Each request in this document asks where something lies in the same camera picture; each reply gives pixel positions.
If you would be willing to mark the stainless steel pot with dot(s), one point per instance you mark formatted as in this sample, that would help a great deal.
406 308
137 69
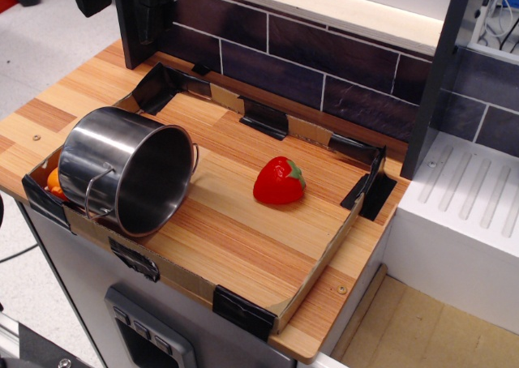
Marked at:
127 169

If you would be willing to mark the cardboard fence with black tape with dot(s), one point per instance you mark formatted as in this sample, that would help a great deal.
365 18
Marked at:
253 263

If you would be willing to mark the orange plastic toy fruit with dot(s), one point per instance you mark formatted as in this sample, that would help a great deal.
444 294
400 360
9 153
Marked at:
53 185

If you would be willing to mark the red plastic strawberry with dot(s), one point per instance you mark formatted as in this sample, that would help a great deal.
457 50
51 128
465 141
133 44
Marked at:
280 181

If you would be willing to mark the grey toy oven control panel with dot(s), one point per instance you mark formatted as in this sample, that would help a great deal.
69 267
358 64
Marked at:
148 341

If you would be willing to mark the white toy sink drainboard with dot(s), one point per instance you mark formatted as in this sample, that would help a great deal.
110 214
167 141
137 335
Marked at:
469 189

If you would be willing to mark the dark grey left shelf post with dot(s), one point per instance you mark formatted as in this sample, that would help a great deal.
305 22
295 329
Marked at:
134 52

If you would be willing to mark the dark grey shelf post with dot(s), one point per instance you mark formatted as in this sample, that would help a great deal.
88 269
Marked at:
423 133
134 52

